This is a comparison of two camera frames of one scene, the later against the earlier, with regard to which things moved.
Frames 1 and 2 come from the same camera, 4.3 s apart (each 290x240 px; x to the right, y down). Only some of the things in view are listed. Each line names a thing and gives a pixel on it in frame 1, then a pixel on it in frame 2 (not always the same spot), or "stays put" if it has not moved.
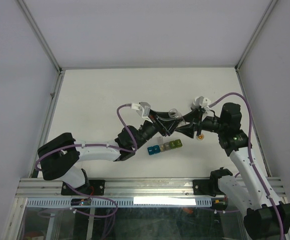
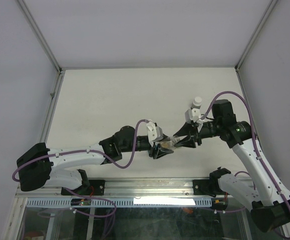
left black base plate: x=91 y=187 stays put
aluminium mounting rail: x=51 y=188 stays put
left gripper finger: x=155 y=114 -> x=165 y=138
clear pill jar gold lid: x=175 y=113 -> x=170 y=144
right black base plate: x=207 y=187 stays put
